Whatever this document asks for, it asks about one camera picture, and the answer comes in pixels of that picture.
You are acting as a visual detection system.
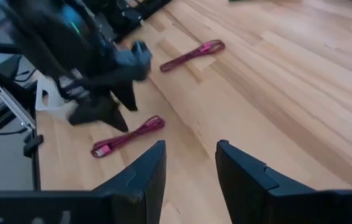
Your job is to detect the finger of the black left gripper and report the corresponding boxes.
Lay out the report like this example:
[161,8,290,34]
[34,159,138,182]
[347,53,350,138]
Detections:
[109,79,140,113]
[67,95,130,133]

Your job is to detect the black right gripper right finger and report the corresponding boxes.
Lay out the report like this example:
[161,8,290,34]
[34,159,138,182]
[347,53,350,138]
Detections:
[214,139,315,224]

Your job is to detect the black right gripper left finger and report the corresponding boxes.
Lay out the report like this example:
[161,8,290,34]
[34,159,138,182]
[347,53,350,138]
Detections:
[93,139,168,224]

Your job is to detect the white rectangular tray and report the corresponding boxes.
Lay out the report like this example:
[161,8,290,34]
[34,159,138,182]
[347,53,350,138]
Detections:
[34,75,78,121]

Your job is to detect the magenta USB-C cable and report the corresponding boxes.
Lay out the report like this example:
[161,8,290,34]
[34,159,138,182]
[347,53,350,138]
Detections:
[90,115,166,159]

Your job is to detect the maroon USB-C cable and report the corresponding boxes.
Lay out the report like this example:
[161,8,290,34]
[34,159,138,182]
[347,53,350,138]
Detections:
[159,39,226,73]

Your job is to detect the silver metal bracket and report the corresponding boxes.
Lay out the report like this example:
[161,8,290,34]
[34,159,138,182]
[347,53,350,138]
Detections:
[0,82,37,132]

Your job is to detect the black aluminium table frame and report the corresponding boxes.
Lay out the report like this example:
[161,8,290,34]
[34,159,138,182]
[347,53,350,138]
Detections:
[0,0,172,191]

